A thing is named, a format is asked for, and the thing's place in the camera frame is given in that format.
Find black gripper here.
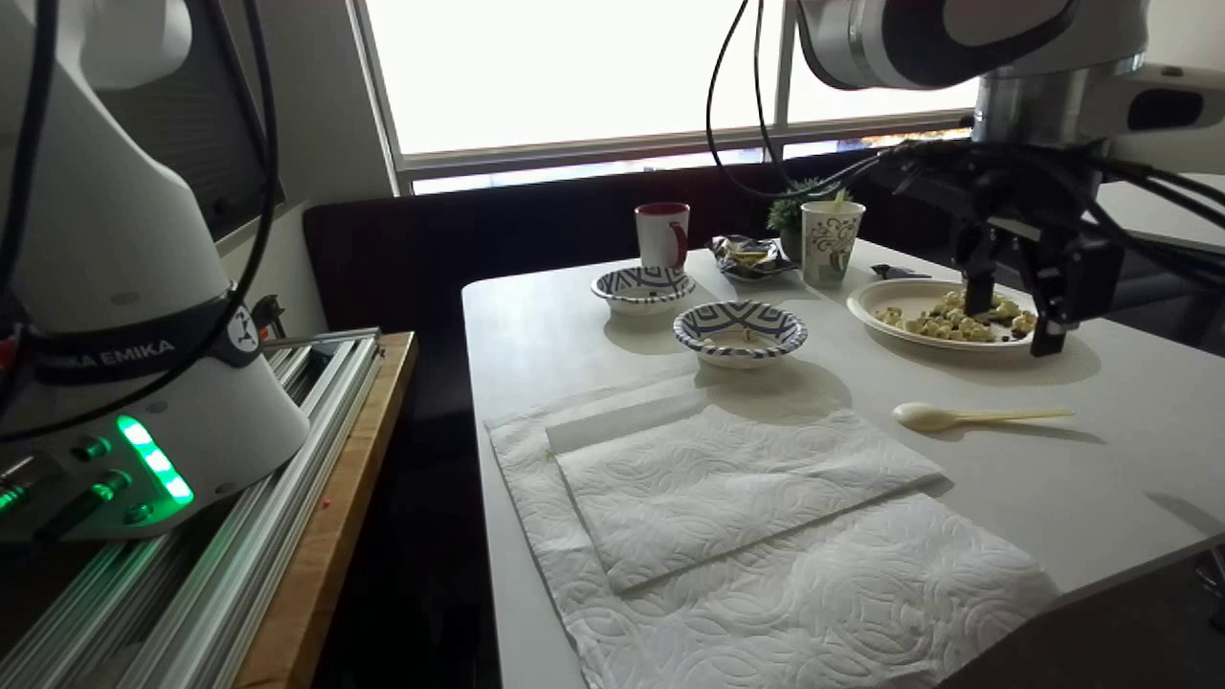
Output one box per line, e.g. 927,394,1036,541
891,140,1123,356

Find cream plastic spoon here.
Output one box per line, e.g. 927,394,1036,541
891,400,1067,434

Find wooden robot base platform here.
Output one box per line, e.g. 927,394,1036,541
222,332,416,689

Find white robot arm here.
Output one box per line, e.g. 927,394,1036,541
0,0,1177,543

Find large white paper towel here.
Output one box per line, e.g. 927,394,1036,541
489,379,1055,689

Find small folded paper towel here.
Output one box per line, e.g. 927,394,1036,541
549,399,946,589

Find cream plate with food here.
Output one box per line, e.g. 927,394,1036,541
846,278,1036,353

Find white cup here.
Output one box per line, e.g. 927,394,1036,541
802,200,865,286

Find blue patterned bowl far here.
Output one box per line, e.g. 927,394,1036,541
673,298,807,366

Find blue patterned bowl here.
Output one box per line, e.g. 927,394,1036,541
595,269,697,315
673,298,807,366

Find red mug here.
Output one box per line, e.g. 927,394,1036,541
637,201,688,269

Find blue patterned bowl near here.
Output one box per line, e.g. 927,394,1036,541
595,269,697,315

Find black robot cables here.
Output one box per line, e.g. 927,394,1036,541
701,0,1225,233

